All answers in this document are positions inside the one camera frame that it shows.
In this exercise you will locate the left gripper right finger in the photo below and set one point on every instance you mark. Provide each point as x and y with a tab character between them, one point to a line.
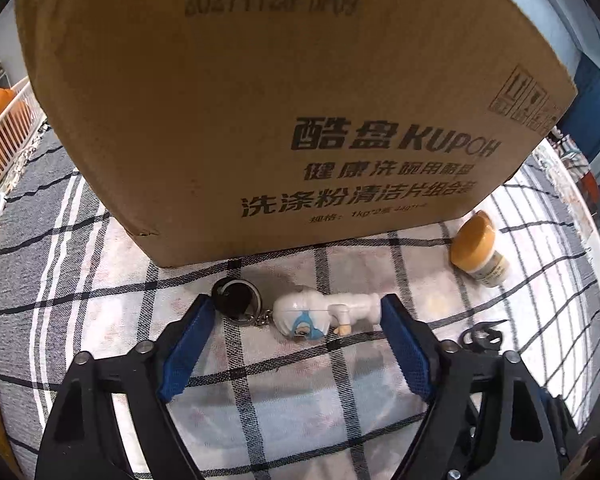
444	375

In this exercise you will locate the white figurine keychain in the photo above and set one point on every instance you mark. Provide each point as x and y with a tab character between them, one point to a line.
310	314

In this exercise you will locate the white jar yellow lid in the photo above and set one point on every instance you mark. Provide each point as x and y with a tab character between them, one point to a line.
474	251

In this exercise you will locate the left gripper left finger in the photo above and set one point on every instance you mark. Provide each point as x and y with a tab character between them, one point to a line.
82	439

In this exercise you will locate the brown cardboard box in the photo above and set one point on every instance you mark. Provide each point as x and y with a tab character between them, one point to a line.
213	129

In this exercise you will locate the white fruit basket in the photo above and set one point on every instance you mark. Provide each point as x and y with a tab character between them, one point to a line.
18	122

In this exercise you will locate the plaid grey white tablecloth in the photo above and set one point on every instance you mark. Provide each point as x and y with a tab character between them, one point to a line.
259	406

